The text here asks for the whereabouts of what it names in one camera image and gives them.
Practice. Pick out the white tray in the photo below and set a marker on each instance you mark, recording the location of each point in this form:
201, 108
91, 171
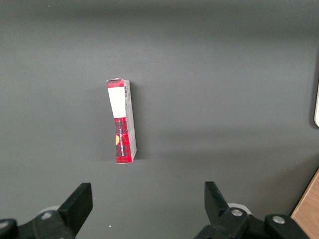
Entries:
317, 107

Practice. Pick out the wooden board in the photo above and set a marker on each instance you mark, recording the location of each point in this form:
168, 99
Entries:
307, 211

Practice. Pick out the red plaid cardboard box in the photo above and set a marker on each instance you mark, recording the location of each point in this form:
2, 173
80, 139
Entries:
122, 124

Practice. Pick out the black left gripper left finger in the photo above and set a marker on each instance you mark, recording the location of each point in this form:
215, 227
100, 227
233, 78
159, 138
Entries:
74, 206

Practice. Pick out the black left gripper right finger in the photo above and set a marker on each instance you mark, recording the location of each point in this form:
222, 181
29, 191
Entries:
219, 209

